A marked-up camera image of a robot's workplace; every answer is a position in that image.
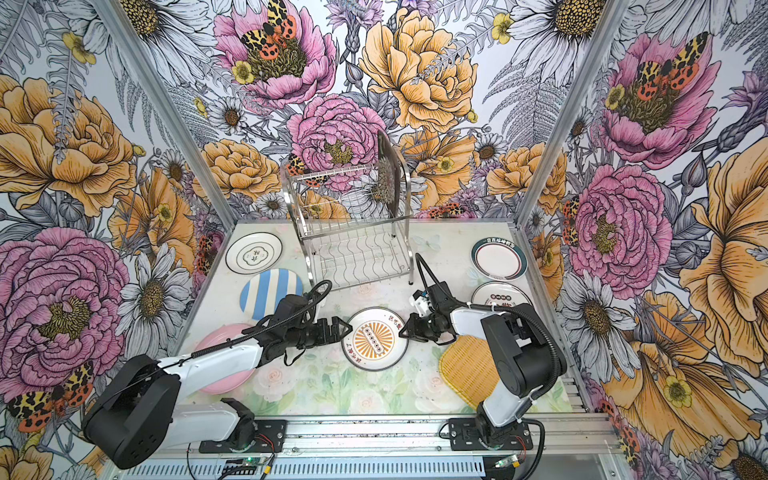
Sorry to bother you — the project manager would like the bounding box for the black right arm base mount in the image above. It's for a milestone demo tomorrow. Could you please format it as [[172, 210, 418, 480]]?
[[447, 416, 533, 451]]

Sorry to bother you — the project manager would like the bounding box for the pink round plate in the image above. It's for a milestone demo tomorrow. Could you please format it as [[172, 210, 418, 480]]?
[[184, 339, 263, 395]]

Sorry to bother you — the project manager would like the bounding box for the white plate with black rings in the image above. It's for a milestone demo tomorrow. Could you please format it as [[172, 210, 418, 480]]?
[[225, 232, 283, 275]]

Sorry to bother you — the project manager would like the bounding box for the white plate with colored dots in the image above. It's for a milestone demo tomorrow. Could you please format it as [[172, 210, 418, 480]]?
[[471, 281, 532, 307]]

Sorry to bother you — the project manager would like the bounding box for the green red rimmed white plate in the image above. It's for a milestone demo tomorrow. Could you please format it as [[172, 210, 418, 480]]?
[[471, 237, 528, 281]]

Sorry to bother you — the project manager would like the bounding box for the yellow woven square tray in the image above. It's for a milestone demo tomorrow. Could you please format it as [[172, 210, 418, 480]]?
[[438, 336, 500, 409]]

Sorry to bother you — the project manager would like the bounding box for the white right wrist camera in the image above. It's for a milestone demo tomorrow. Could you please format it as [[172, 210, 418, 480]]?
[[410, 290, 431, 318]]

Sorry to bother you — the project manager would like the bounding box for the orange sunburst white plate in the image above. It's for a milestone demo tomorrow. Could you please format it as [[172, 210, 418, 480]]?
[[341, 307, 408, 372]]

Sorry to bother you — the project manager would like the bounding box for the steel wire dish rack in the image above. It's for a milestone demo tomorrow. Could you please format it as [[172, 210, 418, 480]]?
[[284, 156, 415, 289]]

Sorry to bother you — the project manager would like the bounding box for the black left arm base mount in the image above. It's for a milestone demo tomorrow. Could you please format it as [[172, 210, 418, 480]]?
[[198, 398, 288, 454]]

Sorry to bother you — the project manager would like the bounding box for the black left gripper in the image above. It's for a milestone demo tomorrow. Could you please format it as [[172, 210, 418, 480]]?
[[286, 317, 351, 348]]

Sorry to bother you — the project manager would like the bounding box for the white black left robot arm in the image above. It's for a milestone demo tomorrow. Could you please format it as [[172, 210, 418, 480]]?
[[81, 294, 353, 470]]

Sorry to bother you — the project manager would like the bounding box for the blue white striped plate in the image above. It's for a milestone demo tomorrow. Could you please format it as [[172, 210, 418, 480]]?
[[238, 268, 304, 321]]

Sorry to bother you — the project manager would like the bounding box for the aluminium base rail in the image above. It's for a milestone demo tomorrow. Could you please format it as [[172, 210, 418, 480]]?
[[101, 413, 632, 479]]

